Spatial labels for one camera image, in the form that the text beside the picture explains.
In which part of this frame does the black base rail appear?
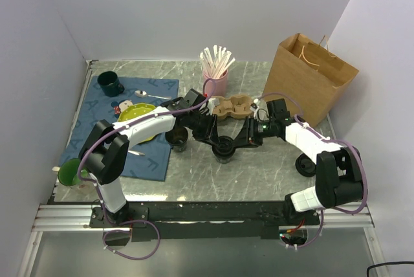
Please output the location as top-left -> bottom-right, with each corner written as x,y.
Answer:
89,201 -> 320,242

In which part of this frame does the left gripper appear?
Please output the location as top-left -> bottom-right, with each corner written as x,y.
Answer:
187,112 -> 219,147

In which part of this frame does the green polka dot plate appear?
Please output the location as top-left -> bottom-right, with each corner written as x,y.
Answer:
113,101 -> 156,129

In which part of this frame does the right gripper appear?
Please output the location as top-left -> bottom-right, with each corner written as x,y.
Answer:
231,116 -> 276,150

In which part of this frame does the brown pulp cup carrier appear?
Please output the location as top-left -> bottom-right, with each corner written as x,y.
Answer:
213,94 -> 254,121

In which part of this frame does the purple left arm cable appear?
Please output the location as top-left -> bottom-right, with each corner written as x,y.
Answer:
77,78 -> 217,261

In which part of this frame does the brown paper bag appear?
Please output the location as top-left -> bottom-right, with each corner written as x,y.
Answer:
263,33 -> 359,127

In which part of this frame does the green cup at edge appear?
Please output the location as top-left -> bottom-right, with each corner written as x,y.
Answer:
58,158 -> 82,187

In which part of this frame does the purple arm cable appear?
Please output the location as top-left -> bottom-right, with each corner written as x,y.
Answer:
77,78 -> 217,261
255,92 -> 369,250

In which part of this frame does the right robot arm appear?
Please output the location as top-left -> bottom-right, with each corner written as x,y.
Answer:
230,99 -> 368,225

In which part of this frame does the dark green mug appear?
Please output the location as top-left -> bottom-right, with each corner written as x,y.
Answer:
97,71 -> 125,97

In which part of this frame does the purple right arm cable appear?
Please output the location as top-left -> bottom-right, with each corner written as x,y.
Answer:
255,92 -> 369,250

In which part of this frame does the blue letter placemat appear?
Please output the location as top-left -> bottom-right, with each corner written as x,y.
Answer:
58,75 -> 180,181

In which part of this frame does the white paper straws bundle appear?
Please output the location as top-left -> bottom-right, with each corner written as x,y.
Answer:
199,45 -> 235,79

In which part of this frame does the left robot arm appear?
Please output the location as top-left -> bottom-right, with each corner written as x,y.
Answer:
79,89 -> 221,227

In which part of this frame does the silver spoon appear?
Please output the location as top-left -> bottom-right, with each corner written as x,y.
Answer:
134,90 -> 171,100

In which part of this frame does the pink straw holder cup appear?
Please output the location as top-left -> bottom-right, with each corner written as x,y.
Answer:
203,71 -> 228,97

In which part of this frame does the silver fork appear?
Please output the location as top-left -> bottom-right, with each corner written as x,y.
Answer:
128,150 -> 146,156

